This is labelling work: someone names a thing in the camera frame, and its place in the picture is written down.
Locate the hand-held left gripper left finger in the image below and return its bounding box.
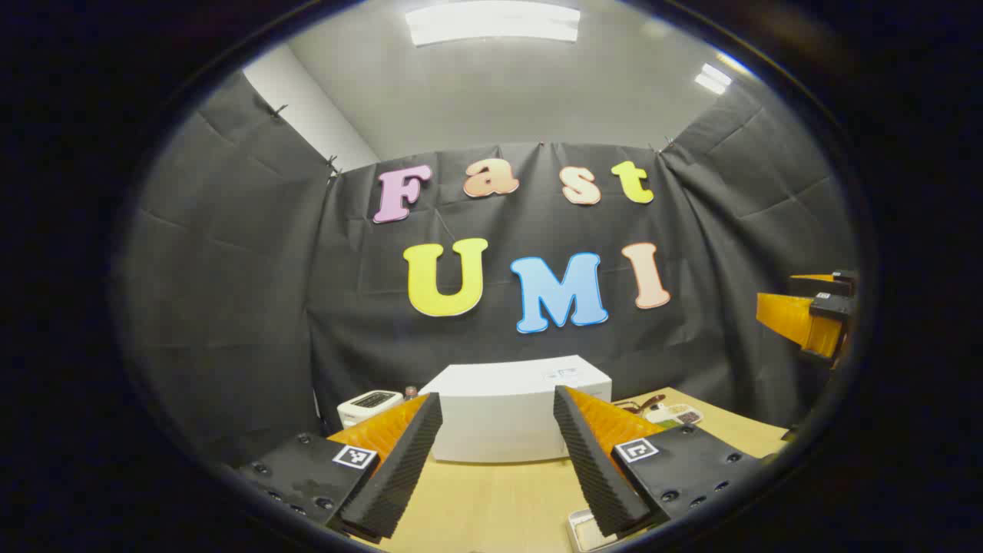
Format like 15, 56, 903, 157
234, 392, 445, 542

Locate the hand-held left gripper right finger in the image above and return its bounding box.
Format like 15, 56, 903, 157
553, 386, 765, 538

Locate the white microwave oven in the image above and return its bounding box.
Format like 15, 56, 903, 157
419, 355, 613, 463

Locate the white rectangular tray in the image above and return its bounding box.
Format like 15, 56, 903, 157
567, 508, 615, 552

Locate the white toaster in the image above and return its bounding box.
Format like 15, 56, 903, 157
336, 390, 405, 429

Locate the white divided condiment dish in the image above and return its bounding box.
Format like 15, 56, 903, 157
645, 403, 703, 429

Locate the black backdrop cloth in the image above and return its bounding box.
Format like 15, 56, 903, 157
115, 73, 857, 462

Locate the large ceiling light panel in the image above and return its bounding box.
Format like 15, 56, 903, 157
405, 2, 581, 47

